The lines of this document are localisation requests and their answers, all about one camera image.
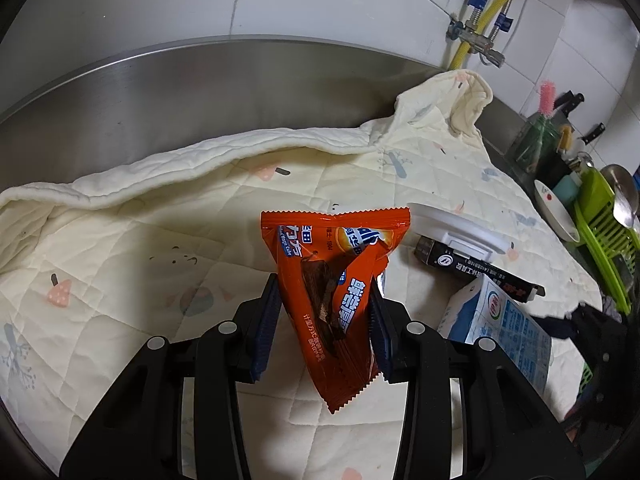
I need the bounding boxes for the lime green dish rack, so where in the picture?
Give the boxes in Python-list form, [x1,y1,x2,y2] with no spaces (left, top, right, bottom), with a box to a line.
[573,168,639,316]

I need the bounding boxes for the green utensil holder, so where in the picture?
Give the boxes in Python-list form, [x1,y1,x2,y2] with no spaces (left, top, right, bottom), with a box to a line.
[512,113,560,174]

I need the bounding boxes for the yellow gas hose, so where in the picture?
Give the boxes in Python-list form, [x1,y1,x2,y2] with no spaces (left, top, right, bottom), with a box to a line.
[448,0,548,72]

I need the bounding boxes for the black long thin box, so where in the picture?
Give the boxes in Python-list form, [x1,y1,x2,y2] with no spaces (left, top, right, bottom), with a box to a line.
[414,236,546,302]

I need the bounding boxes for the orange chocolate snack wrapper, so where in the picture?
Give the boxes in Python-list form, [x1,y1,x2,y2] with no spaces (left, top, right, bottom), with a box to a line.
[260,207,410,413]

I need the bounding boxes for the white plastic cup lid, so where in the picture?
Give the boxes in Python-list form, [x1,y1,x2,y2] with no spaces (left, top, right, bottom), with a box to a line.
[407,203,510,263]

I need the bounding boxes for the cream quilted cloth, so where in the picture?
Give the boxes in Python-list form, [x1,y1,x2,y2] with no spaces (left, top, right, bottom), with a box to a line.
[1,70,602,479]

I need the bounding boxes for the white ceramic plate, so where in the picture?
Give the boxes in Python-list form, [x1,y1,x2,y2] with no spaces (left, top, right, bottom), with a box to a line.
[534,180,580,244]

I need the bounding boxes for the pink bottle brush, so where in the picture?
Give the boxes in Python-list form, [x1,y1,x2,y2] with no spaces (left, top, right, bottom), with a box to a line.
[538,80,556,118]

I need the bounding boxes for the metal wall valve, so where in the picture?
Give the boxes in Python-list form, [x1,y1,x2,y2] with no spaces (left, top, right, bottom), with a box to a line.
[446,18,504,70]

